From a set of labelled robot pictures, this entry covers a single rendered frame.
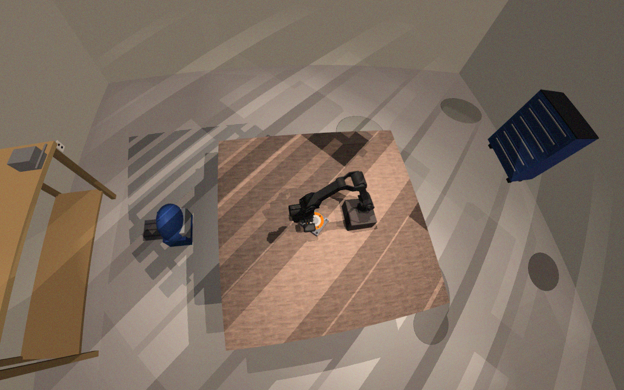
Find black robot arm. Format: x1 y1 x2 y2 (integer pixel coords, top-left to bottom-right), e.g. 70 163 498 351
288 171 375 223

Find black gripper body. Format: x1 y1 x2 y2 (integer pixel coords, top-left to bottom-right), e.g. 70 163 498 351
303 213 316 233

